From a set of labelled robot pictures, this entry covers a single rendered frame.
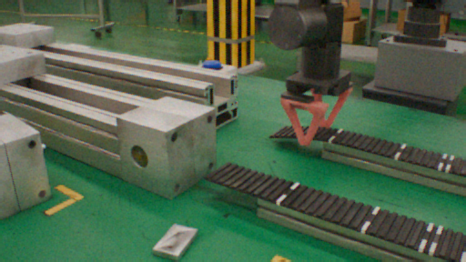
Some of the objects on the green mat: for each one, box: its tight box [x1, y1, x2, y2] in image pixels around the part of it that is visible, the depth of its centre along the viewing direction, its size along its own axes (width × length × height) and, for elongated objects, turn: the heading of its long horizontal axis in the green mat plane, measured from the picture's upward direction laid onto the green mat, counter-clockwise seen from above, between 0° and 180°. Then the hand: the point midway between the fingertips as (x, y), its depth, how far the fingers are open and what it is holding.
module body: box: [0, 74, 155, 179], centre depth 83 cm, size 80×10×8 cm, turn 56°
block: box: [116, 96, 217, 199], centre depth 61 cm, size 9×12×10 cm
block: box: [0, 114, 53, 220], centre depth 54 cm, size 10×11×10 cm
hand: (315, 131), depth 68 cm, fingers open, 8 cm apart
